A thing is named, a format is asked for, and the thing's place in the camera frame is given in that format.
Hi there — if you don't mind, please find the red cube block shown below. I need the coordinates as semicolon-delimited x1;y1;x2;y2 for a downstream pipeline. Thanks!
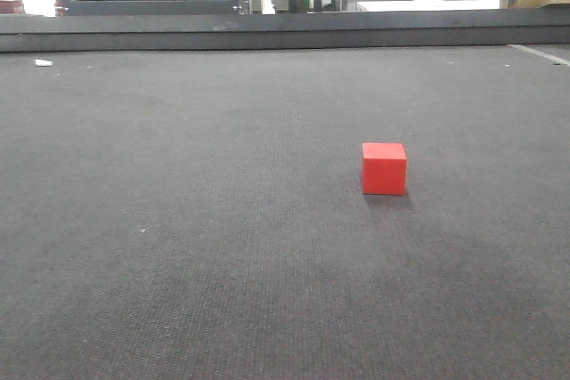
362;142;407;196

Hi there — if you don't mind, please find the white table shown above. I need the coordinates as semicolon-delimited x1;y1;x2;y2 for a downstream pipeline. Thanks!
335;0;501;12

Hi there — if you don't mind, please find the dark grey carpet mat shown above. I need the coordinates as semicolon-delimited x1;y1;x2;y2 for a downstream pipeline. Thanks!
1;45;569;379

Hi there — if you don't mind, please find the white paper scrap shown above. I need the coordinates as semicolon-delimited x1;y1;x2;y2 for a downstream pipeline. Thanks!
35;59;53;68

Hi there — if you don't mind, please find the dark raised platform edge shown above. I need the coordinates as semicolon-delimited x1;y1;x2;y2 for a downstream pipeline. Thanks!
1;8;569;53

